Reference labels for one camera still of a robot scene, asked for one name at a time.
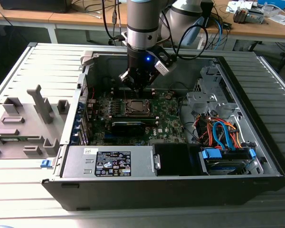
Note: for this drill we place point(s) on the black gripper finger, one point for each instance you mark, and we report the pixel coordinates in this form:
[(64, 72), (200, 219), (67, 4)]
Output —
[(133, 79), (150, 77)]

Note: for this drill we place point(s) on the metal cpu locking lever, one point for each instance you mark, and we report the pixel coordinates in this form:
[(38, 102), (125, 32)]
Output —
[(125, 95), (142, 114)]

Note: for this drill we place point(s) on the silver cpu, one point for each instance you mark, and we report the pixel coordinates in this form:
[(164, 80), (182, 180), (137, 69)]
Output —
[(140, 107)]

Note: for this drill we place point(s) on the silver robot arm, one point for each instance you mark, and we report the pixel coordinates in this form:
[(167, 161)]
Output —
[(141, 23)]

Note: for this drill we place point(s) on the cpu socket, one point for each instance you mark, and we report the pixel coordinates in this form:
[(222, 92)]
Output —
[(153, 104)]

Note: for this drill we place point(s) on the cpu cooler heatsink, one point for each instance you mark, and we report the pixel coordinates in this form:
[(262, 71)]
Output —
[(241, 15)]

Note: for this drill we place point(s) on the round coin battery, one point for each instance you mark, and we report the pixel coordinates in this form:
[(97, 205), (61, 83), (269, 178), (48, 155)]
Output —
[(169, 96)]

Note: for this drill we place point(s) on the green motherboard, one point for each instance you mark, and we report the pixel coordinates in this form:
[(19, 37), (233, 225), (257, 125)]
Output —
[(167, 114)]

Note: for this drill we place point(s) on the black graphics card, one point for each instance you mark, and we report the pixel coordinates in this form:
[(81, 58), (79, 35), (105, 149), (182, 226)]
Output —
[(128, 129)]

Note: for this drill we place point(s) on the metal drive cage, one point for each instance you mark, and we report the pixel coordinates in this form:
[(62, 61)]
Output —
[(204, 97)]

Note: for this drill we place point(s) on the white power strip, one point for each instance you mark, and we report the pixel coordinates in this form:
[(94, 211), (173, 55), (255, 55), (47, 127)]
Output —
[(202, 44)]

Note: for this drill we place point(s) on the tall black box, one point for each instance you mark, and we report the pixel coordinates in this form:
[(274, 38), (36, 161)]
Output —
[(207, 14)]

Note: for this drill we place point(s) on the grey power supply unit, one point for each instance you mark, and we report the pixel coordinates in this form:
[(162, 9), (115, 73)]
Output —
[(80, 164)]

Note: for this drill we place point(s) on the blue disk carrier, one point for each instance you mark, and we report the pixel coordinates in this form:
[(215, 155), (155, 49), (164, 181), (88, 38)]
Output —
[(212, 155)]

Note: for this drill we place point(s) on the grey parts rack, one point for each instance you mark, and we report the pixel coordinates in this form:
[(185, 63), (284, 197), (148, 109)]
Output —
[(28, 111)]

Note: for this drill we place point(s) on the white papers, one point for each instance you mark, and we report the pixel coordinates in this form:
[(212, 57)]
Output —
[(237, 6)]

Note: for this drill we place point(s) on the black open pc case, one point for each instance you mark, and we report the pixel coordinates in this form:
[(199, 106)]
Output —
[(133, 194)]

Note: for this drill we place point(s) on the wide black device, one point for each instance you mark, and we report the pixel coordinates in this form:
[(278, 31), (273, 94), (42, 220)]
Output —
[(33, 6)]

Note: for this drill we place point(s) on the hard disk with blue label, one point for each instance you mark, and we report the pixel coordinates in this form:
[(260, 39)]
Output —
[(225, 168)]

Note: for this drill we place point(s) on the wooden desk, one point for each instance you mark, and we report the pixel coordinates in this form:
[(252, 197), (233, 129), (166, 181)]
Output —
[(26, 15), (263, 29)]

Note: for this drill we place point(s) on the small blue clip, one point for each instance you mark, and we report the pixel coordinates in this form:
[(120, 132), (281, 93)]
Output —
[(46, 164)]

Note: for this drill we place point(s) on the grey metal drive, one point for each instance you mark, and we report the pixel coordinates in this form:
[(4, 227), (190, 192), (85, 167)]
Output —
[(256, 16)]

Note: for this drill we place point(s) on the clear plastic bag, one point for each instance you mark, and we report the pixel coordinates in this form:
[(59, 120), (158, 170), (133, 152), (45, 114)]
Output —
[(280, 19)]

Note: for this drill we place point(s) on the blue cardboard box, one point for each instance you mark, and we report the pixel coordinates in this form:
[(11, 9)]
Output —
[(273, 3)]

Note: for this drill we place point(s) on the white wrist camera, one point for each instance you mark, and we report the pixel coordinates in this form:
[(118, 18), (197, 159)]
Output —
[(162, 69)]

